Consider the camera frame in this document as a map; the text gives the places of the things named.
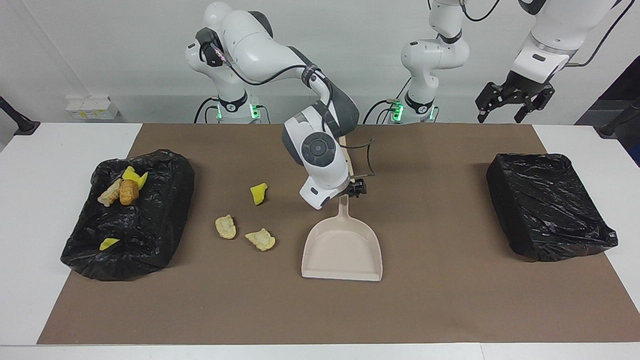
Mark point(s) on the white wall socket box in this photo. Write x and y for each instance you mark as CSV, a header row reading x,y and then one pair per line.
x,y
90,109

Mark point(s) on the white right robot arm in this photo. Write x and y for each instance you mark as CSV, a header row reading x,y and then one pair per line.
x,y
320,150

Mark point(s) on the black bag lined bin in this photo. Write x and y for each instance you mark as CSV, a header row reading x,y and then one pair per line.
x,y
140,235
545,205

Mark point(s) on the small yellow sponge scrap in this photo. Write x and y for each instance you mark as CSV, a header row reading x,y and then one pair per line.
x,y
108,244

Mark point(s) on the brown cracked foam nugget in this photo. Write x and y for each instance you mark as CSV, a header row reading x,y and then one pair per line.
x,y
128,192

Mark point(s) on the brown table mat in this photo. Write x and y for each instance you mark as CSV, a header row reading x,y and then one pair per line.
x,y
320,310

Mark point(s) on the pale crusty foam chunk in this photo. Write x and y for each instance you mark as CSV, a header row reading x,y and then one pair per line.
x,y
261,240
107,196

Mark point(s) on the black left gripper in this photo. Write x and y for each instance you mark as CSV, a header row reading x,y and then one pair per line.
x,y
527,87

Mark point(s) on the beige brush black bristles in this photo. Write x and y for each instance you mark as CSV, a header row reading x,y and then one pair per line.
x,y
351,165

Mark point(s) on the wedge yellow sponge piece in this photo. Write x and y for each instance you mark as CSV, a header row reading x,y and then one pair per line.
x,y
258,195

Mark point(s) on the dark partition panel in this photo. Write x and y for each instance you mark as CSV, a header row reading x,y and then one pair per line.
x,y
625,90

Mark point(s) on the notched yellow sponge piece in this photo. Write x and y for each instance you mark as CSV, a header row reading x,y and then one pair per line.
x,y
132,175

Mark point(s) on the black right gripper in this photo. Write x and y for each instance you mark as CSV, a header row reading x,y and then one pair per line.
x,y
350,191

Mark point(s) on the beige plastic dustpan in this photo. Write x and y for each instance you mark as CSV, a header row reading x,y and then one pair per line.
x,y
342,250

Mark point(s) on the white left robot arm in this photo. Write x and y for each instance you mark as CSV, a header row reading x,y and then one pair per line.
x,y
435,55

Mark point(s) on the rounded pale foam chunk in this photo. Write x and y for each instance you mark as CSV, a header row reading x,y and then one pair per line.
x,y
226,227

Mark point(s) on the black stand base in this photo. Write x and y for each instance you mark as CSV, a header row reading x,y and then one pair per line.
x,y
22,125
612,127

